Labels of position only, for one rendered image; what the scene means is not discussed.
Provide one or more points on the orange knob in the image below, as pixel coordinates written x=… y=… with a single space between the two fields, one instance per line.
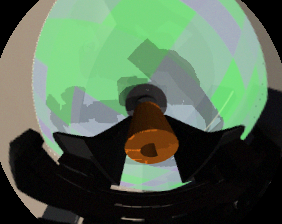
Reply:
x=150 y=138

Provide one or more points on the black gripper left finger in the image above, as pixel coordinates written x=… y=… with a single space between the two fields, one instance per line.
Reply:
x=106 y=150

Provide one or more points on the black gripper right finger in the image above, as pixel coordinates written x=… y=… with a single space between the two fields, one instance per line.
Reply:
x=197 y=147

